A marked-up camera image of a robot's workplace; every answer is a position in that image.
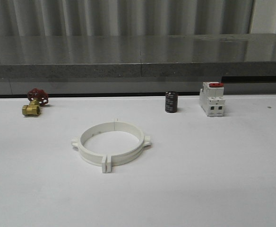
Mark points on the white half pipe clamp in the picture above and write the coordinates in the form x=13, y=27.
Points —
x=103, y=160
x=131, y=154

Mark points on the black cylindrical capacitor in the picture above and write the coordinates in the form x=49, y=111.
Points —
x=171, y=101

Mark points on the brass valve red handwheel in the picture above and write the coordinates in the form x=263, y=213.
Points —
x=37, y=98

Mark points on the grey stone ledge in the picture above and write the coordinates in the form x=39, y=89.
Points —
x=194, y=57

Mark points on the white circuit breaker red switch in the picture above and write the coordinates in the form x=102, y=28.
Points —
x=211, y=98

